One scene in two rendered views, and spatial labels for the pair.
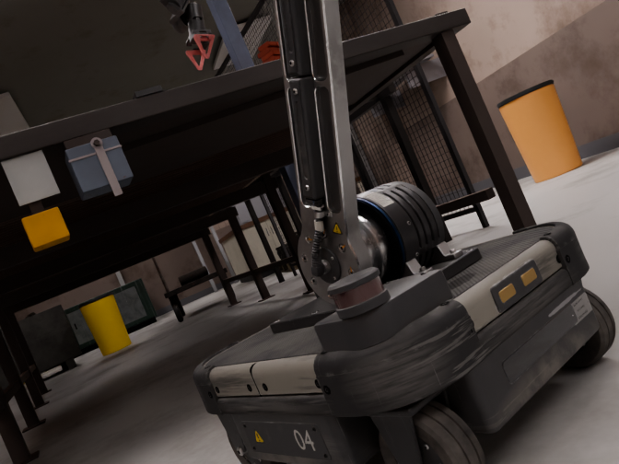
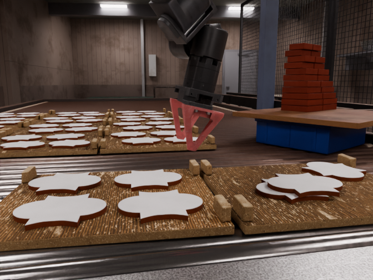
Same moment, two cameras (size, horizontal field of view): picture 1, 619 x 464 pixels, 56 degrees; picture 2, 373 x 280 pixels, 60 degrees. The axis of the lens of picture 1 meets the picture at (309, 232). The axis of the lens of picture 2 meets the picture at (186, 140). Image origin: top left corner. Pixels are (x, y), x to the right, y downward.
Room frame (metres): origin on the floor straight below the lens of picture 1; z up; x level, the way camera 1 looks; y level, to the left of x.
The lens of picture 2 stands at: (1.40, -0.03, 1.16)
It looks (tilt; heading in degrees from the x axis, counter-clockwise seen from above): 10 degrees down; 13
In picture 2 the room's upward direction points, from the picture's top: straight up
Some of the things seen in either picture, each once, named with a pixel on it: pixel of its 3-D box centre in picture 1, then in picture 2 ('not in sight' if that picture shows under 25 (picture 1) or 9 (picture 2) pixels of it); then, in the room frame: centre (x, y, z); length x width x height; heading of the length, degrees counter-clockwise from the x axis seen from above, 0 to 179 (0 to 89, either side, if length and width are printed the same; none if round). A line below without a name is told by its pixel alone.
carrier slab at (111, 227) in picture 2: not in sight; (110, 198); (1.96, 0.26, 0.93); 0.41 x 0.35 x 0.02; 112
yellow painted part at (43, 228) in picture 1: (33, 201); not in sight; (1.47, 0.61, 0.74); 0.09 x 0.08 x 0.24; 115
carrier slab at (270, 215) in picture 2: not in sight; (305, 188); (2.12, -0.13, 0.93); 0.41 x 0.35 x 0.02; 113
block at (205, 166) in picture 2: not in sight; (206, 166); (2.17, 0.10, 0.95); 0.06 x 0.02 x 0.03; 23
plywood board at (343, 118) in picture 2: not in sight; (320, 114); (2.79, -0.26, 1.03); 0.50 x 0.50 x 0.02; 53
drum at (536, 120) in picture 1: (541, 133); not in sight; (4.74, -2.06, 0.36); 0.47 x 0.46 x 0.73; 106
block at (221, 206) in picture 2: not in sight; (222, 208); (1.91, 0.03, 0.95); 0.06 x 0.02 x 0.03; 22
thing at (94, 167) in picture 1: (99, 168); not in sight; (1.54, 0.45, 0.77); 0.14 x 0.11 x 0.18; 115
